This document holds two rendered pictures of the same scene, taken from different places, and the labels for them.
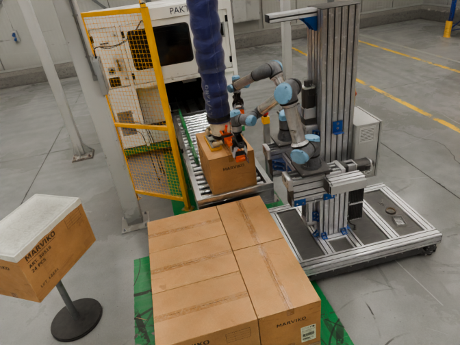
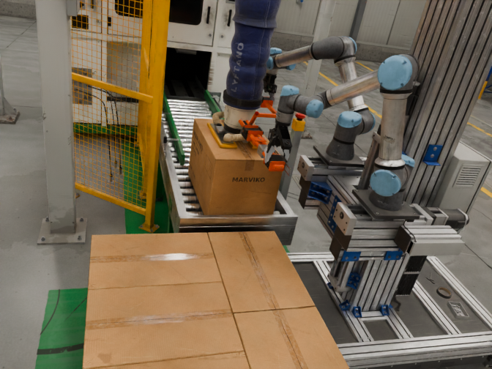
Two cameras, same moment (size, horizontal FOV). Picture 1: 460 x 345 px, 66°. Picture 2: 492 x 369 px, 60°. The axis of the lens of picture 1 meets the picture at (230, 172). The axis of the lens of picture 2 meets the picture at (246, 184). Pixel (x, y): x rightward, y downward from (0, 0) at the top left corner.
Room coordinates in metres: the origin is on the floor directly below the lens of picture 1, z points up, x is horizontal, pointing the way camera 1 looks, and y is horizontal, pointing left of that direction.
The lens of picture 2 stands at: (0.59, 0.35, 1.89)
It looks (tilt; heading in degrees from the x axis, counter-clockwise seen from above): 28 degrees down; 350
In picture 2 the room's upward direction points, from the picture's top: 10 degrees clockwise
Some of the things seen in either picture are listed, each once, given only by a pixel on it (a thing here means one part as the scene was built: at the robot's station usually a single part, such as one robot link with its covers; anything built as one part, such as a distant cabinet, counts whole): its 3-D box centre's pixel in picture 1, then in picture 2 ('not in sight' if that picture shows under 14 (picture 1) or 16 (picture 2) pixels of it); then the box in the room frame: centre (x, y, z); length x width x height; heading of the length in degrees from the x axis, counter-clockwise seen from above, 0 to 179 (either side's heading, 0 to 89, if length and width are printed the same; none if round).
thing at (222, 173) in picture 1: (225, 160); (231, 167); (2.93, 0.03, 0.75); 0.60 x 0.40 x 0.40; 12
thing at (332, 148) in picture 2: (286, 132); (342, 146); (2.64, -0.51, 1.09); 0.15 x 0.15 x 0.10
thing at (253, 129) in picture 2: (227, 138); (252, 132); (2.69, -0.02, 1.08); 0.10 x 0.08 x 0.06; 101
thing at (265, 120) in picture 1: (268, 160); (284, 184); (3.26, -0.42, 0.50); 0.07 x 0.07 x 1.00; 10
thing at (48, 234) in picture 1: (37, 244); not in sight; (1.96, 1.39, 0.82); 0.60 x 0.40 x 0.40; 159
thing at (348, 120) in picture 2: (286, 118); (348, 125); (2.64, -0.51, 1.20); 0.13 x 0.12 x 0.14; 129
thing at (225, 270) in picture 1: (222, 274); (204, 347); (1.91, 0.16, 0.34); 1.20 x 1.00 x 0.40; 10
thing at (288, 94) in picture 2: (235, 118); (288, 99); (2.36, -0.10, 1.38); 0.09 x 0.08 x 0.11; 51
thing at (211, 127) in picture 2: (211, 140); (221, 132); (2.92, 0.12, 0.98); 0.34 x 0.10 x 0.05; 11
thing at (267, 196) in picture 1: (237, 202); (237, 235); (2.60, -0.03, 0.47); 0.70 x 0.03 x 0.15; 100
